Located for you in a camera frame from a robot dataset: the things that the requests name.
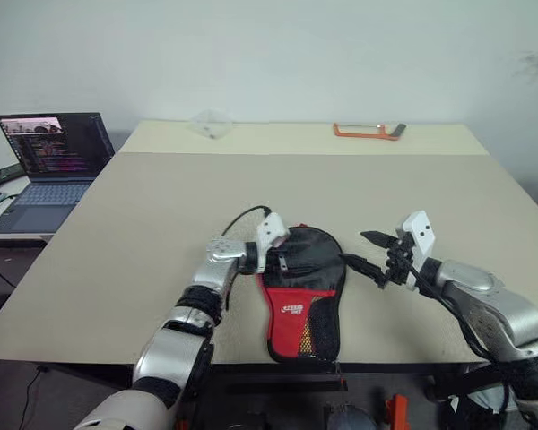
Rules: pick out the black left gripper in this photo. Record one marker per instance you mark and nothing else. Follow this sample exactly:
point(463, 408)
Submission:
point(272, 260)

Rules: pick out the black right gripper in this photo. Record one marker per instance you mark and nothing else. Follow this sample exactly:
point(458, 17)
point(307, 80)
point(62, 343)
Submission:
point(399, 264)

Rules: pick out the black red paddle case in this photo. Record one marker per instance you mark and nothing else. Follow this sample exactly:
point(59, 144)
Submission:
point(314, 260)

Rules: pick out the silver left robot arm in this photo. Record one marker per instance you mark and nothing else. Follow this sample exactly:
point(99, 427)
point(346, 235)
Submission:
point(175, 354)

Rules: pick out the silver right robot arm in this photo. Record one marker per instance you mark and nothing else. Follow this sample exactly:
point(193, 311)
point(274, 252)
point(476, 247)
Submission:
point(479, 291)

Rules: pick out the orange hacksaw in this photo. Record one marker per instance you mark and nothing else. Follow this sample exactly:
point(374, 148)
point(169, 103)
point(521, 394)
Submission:
point(358, 133)

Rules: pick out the black bar under table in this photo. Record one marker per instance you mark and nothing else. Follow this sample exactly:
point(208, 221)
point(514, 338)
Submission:
point(273, 385)

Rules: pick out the clear plastic bag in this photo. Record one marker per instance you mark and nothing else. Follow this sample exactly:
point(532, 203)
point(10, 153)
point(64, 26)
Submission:
point(210, 123)

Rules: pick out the grey open laptop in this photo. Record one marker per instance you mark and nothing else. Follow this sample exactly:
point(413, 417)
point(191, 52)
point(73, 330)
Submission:
point(49, 152)

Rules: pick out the white side table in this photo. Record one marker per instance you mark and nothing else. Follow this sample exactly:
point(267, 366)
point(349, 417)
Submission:
point(13, 237)

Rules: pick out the dark green handheld controller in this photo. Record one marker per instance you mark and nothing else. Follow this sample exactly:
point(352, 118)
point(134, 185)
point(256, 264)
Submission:
point(2, 175)

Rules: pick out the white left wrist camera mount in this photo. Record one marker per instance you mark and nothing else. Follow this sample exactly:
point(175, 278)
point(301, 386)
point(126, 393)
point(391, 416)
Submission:
point(273, 228)

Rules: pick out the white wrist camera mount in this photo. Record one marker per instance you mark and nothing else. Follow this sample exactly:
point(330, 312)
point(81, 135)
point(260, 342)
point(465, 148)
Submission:
point(273, 228)
point(421, 237)

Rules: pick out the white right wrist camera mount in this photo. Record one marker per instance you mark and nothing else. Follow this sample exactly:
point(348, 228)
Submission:
point(421, 237)

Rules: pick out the black table frame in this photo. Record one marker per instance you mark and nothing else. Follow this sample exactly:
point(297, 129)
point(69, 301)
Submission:
point(273, 369)

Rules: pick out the red bracket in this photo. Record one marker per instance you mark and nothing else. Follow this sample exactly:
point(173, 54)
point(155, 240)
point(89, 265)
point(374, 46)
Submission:
point(396, 412)

